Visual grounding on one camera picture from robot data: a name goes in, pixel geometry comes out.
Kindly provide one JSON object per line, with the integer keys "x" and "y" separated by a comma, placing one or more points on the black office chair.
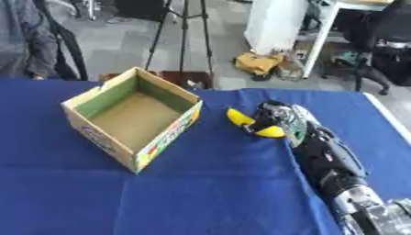
{"x": 382, "y": 42}

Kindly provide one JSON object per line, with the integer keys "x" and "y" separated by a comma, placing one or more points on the person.
{"x": 21, "y": 36}

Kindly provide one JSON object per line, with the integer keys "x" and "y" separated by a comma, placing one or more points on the white cabinet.
{"x": 274, "y": 24}

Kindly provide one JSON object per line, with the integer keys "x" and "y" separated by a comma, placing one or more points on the black tripod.
{"x": 183, "y": 33}

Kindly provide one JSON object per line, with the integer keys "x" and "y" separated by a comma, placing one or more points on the open tan cardboard box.
{"x": 134, "y": 117}

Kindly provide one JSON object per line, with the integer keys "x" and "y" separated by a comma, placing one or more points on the white table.
{"x": 321, "y": 36}

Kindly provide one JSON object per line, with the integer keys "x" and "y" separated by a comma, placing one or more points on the yellow toy banana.
{"x": 237, "y": 117}

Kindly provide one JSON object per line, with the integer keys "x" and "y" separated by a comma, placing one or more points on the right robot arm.
{"x": 332, "y": 159}

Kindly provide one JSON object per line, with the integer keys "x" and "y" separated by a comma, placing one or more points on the yellow bag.
{"x": 258, "y": 62}

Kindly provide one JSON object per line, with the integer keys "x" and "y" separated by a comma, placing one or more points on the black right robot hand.
{"x": 266, "y": 117}

